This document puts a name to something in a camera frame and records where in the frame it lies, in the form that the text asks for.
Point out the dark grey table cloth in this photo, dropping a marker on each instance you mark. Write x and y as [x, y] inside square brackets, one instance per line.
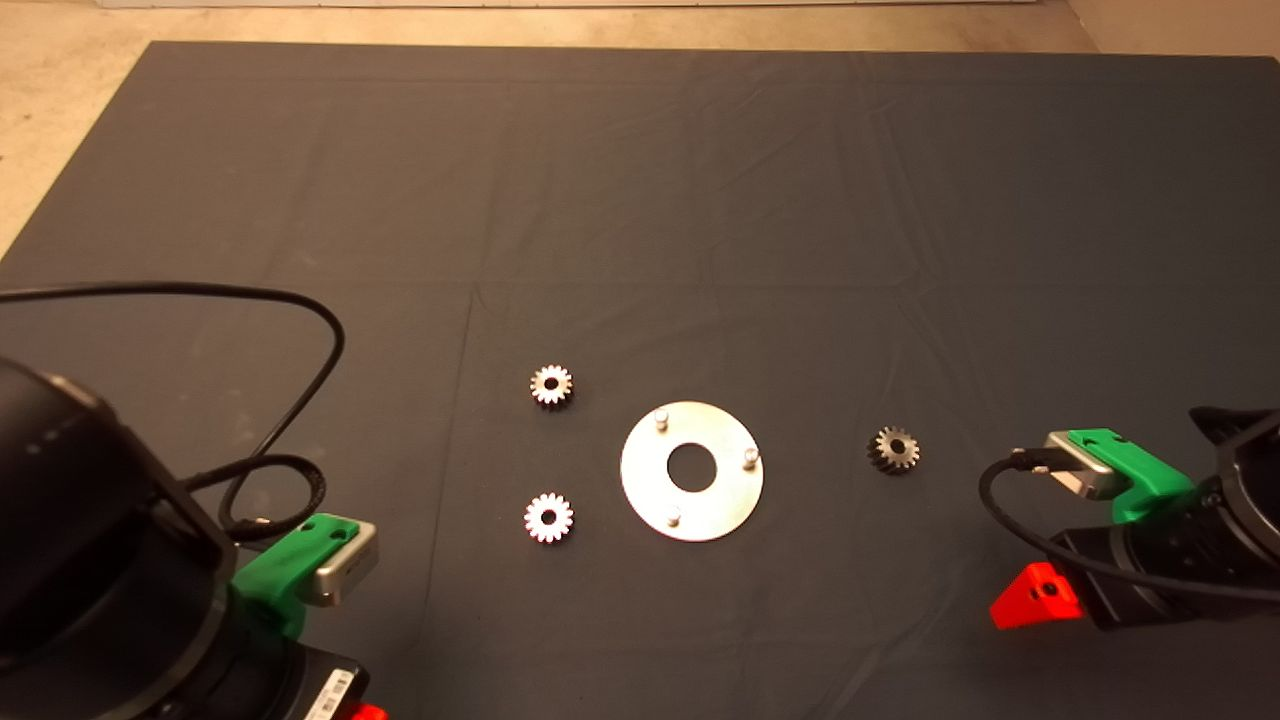
[700, 200]

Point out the silver left camera box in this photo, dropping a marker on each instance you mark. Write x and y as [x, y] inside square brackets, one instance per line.
[345, 575]

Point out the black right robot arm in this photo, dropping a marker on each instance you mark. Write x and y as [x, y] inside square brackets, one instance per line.
[1250, 480]

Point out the silver right camera box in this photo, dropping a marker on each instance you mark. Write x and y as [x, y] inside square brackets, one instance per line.
[1085, 470]

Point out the dark steel planetary gear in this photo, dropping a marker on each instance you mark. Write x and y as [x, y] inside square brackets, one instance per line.
[880, 456]

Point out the bright steel planetary gear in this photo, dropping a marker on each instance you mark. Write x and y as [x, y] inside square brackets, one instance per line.
[536, 526]
[541, 391]

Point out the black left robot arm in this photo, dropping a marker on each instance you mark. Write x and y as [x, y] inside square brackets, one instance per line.
[80, 500]

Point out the silver camera box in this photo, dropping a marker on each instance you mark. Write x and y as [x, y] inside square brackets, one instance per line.
[345, 575]
[1085, 470]

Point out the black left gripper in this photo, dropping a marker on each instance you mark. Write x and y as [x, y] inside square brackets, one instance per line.
[290, 685]

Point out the round metal carrier plate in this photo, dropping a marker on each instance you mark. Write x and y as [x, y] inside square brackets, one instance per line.
[720, 500]

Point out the green right camera mount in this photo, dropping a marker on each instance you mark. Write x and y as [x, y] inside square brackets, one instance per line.
[1140, 480]

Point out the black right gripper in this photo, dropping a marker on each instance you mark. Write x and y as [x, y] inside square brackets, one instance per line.
[1150, 560]

